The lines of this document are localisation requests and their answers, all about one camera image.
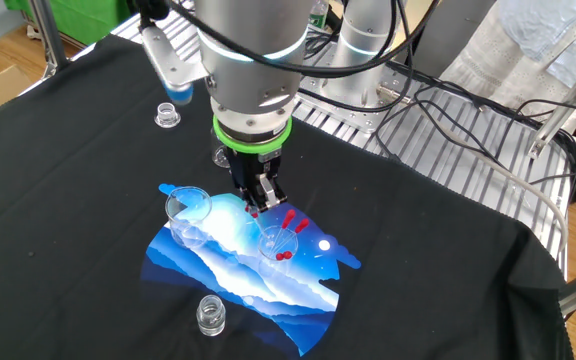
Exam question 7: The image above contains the short glass beaker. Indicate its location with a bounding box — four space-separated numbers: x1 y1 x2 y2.
256 223 301 276

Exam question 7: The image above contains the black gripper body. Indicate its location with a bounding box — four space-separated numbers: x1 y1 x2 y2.
226 144 285 202

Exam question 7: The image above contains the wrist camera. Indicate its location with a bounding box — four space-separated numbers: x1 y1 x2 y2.
162 82 195 107

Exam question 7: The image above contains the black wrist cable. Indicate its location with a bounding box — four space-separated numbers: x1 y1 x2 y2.
165 0 442 115

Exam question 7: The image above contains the black cable plug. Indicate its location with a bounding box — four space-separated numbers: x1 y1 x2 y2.
131 0 172 22

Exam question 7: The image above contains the white lace fabric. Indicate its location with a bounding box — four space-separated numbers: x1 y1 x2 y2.
440 0 576 134

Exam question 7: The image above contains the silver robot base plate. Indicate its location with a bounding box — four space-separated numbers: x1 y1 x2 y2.
290 59 422 135

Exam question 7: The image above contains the wide-mouth glass bottle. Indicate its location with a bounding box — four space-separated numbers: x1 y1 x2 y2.
209 127 233 169

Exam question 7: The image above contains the black cloth with blue print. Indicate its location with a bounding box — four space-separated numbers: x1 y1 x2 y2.
0 33 575 360

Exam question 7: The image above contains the thick black cable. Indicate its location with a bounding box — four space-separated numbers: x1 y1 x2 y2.
385 58 576 201

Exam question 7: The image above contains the small clear glass vial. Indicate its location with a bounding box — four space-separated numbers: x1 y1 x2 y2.
196 294 227 338

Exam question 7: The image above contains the silver camera bracket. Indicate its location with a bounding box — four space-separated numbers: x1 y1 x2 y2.
140 24 210 87

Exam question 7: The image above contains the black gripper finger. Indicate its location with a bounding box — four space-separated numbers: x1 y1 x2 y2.
238 188 260 217
256 172 289 214

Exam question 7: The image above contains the tall clear glass beaker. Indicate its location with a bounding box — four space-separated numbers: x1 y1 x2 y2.
164 185 214 250

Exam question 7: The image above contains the green adapter ring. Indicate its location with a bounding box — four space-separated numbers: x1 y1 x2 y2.
211 114 294 156

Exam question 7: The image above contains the light blue fabric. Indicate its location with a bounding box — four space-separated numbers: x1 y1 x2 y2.
497 0 576 91

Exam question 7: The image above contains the glass bottle stopper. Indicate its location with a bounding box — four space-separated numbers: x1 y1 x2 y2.
153 102 182 130

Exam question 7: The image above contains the translucent hose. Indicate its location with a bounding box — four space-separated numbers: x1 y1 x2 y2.
417 112 569 261

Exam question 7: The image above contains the green cloth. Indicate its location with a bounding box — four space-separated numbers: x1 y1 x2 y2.
2 0 137 46

